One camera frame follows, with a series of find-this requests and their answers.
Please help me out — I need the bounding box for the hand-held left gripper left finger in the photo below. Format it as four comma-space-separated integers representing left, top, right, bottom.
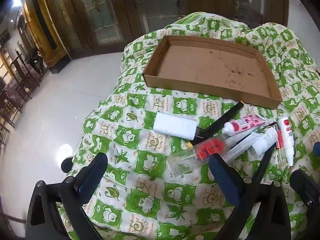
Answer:
25, 152, 108, 240

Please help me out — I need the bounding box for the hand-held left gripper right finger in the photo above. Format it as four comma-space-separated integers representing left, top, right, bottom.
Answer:
209, 152, 292, 240

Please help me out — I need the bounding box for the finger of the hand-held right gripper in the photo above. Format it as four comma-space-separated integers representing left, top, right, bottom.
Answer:
311, 142, 320, 161
290, 169, 320, 208

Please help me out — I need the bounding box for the white red glue tube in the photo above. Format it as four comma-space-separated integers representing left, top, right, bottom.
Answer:
277, 118, 295, 167

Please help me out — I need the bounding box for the clear case with red insert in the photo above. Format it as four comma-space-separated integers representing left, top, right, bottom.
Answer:
168, 134, 234, 178

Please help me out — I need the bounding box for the small red object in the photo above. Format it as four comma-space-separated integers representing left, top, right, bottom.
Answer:
274, 129, 282, 150

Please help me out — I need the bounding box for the white green-label bottle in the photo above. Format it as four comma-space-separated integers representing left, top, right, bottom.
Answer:
249, 126, 278, 159

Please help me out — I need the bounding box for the pink flowered tube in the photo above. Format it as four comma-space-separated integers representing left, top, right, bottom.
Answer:
222, 114, 267, 137

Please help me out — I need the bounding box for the black yellow-tipped pen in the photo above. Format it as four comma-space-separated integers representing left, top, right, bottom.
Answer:
187, 101, 244, 147

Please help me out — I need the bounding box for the white power adapter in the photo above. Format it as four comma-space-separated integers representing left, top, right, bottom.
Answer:
152, 112, 201, 140

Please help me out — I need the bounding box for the shallow cardboard tray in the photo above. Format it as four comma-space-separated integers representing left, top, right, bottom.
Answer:
142, 35, 283, 110

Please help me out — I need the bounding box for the green printed blanket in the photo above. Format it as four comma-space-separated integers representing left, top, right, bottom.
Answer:
57, 12, 320, 240

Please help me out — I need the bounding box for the dark wooden chair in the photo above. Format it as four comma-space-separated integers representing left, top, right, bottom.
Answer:
10, 55, 42, 100
0, 80, 22, 150

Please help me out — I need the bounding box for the black bag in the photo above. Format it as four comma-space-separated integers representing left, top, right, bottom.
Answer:
27, 47, 47, 74

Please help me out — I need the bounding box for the golden wooden cabinet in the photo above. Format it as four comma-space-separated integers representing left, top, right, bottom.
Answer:
21, 0, 73, 74

